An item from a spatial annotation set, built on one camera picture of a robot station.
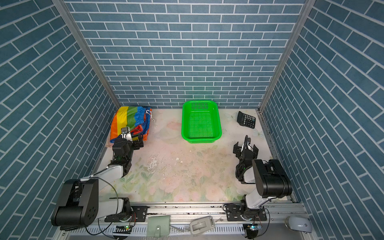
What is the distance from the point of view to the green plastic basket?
1.04 m

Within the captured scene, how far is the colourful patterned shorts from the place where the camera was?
3.14 ft

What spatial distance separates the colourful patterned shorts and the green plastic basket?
25 centimetres
